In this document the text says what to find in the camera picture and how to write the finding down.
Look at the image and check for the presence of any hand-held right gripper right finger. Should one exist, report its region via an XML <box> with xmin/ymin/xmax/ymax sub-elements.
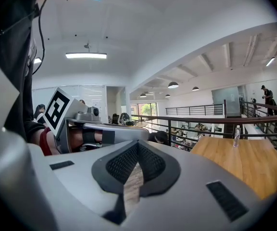
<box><xmin>115</xmin><ymin>140</ymin><xmax>277</xmax><ymax>231</ymax></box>

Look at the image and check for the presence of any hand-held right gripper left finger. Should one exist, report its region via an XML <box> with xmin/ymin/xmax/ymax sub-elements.
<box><xmin>28</xmin><ymin>140</ymin><xmax>139</xmax><ymax>231</ymax></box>

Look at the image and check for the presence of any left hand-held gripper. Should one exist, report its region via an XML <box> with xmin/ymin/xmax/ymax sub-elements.
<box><xmin>43</xmin><ymin>87</ymin><xmax>150</xmax><ymax>154</ymax></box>

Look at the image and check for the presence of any person's left forearm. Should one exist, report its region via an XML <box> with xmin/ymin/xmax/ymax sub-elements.
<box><xmin>25</xmin><ymin>122</ymin><xmax>57</xmax><ymax>156</ymax></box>

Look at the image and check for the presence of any round wooden side table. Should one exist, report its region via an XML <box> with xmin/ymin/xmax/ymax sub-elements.
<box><xmin>104</xmin><ymin>120</ymin><xmax>149</xmax><ymax>129</ymax></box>

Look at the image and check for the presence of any dark red wrist band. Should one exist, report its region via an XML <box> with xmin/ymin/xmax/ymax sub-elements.
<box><xmin>39</xmin><ymin>127</ymin><xmax>55</xmax><ymax>156</ymax></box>

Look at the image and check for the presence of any clear plastic bottle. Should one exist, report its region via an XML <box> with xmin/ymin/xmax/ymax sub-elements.
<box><xmin>233</xmin><ymin>125</ymin><xmax>241</xmax><ymax>148</ymax></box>

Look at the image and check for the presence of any black metal railing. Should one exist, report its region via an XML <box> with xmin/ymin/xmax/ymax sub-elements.
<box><xmin>130</xmin><ymin>99</ymin><xmax>277</xmax><ymax>163</ymax></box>

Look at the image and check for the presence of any person's black sweater torso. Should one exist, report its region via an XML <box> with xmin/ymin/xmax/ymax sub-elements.
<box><xmin>0</xmin><ymin>0</ymin><xmax>48</xmax><ymax>144</ymax></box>

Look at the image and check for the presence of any black headset cable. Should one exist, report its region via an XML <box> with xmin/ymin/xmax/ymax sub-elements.
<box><xmin>32</xmin><ymin>0</ymin><xmax>49</xmax><ymax>76</ymax></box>

